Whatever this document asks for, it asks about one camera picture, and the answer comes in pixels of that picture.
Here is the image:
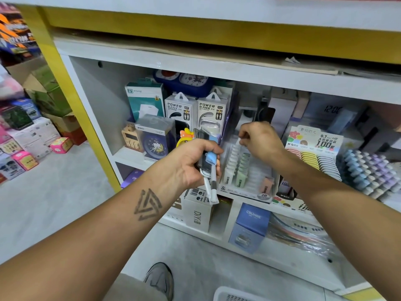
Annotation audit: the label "person's right hand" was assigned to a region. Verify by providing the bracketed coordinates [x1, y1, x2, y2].
[238, 121, 289, 166]

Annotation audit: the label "person's left hand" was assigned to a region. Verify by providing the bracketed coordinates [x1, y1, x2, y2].
[164, 138, 223, 191]

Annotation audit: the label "bundle of blue dark packets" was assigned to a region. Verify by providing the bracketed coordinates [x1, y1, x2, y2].
[194, 128, 221, 206]

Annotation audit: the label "white shelf with yellow trim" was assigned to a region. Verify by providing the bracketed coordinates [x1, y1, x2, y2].
[15, 0, 401, 298]

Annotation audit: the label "white plastic basket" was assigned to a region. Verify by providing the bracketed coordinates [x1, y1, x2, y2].
[213, 286, 270, 301]

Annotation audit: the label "person's left forearm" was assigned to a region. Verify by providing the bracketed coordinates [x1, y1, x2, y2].
[0, 166, 189, 301]

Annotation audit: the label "person's right forearm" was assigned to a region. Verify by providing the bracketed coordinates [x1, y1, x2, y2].
[272, 153, 401, 301]

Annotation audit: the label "yellow alarm clock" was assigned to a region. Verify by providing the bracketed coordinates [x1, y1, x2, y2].
[177, 127, 195, 148]

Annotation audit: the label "tape dispenser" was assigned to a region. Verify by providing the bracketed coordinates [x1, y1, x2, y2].
[237, 110, 258, 132]

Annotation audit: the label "white tall box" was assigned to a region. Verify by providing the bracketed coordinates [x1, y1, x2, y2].
[268, 87, 298, 138]

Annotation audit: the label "clear plastic tray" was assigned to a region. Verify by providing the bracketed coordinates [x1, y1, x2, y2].
[219, 136, 279, 203]

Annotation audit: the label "clear boxed dark clock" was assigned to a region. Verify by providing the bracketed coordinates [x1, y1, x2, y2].
[135, 116, 178, 161]

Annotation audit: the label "white refill display box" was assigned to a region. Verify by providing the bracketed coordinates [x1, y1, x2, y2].
[272, 125, 344, 214]

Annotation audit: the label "large white cardboard box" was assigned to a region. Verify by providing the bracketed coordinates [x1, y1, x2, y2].
[166, 186, 217, 232]

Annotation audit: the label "purple box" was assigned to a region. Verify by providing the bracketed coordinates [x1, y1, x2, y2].
[121, 169, 145, 189]

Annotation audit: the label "small tan alarm clock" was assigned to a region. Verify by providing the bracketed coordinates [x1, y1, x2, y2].
[121, 122, 145, 153]

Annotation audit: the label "grey digital clock box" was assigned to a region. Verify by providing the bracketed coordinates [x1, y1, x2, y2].
[304, 94, 358, 134]

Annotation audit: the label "teal white box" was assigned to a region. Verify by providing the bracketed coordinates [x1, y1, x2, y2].
[125, 81, 167, 123]

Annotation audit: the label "flat cardboard sheets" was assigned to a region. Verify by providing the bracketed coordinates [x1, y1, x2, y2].
[56, 31, 401, 76]

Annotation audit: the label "blue small carton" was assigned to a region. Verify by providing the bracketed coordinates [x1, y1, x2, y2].
[228, 204, 272, 255]

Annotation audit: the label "stack of wrapped discs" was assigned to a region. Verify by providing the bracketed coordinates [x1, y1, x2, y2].
[269, 213, 333, 258]

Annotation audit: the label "grey sneaker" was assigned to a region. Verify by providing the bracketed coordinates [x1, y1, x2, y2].
[144, 262, 175, 301]

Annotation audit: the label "pastel sticky notes pack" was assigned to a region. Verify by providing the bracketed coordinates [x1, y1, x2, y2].
[370, 103, 401, 132]

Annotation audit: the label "assorted small colourful boxes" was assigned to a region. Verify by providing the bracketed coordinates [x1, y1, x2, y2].
[0, 3, 89, 186]

